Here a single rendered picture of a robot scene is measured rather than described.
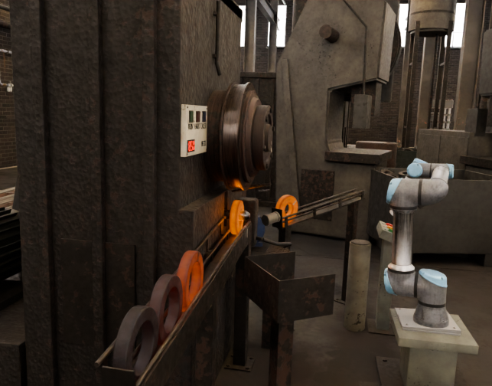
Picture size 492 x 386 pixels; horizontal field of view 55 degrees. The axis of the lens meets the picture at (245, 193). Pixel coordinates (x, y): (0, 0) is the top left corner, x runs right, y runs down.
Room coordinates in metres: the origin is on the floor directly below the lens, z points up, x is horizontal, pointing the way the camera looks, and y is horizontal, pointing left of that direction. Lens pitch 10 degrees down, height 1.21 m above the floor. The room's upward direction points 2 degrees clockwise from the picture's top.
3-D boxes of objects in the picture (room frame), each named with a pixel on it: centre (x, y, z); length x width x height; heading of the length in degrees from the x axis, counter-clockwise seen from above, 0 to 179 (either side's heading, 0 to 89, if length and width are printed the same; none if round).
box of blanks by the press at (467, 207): (4.23, -1.71, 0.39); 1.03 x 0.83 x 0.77; 94
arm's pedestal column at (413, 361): (2.00, -0.86, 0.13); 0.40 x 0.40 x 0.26; 81
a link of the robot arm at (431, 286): (2.01, -0.85, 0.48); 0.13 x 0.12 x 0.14; 65
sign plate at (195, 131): (1.77, 0.20, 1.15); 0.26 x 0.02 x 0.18; 169
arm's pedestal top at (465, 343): (2.00, -0.86, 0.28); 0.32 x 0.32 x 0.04; 81
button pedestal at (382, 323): (2.60, -0.83, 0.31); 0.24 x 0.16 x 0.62; 169
